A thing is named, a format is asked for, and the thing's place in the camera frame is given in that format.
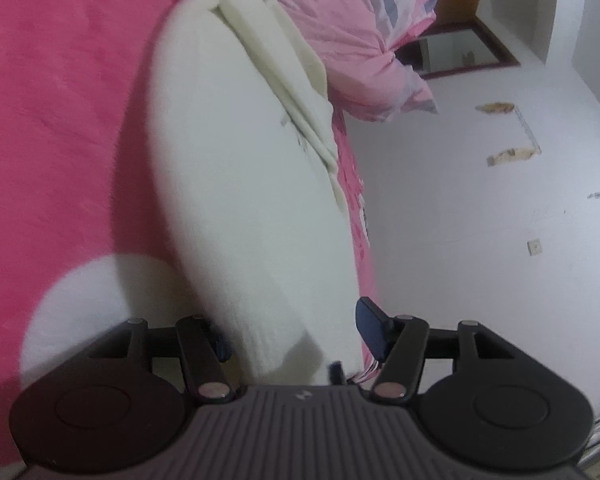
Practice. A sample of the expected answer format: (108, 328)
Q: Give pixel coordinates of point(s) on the cream white fleece sweater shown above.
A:
(246, 170)

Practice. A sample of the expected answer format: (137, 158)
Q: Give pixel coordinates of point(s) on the white wall outlet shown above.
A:
(534, 247)

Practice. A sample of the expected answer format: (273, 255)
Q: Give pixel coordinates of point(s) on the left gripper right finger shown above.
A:
(475, 395)

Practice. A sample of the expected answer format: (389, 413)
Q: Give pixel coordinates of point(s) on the dark wooden door frame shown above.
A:
(458, 42)

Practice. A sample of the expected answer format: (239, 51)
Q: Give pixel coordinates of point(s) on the pink floral bed blanket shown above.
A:
(82, 239)

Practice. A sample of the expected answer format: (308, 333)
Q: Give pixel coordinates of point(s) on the pink patterned duvet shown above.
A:
(357, 41)

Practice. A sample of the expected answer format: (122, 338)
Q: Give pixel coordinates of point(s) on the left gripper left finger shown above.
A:
(123, 399)

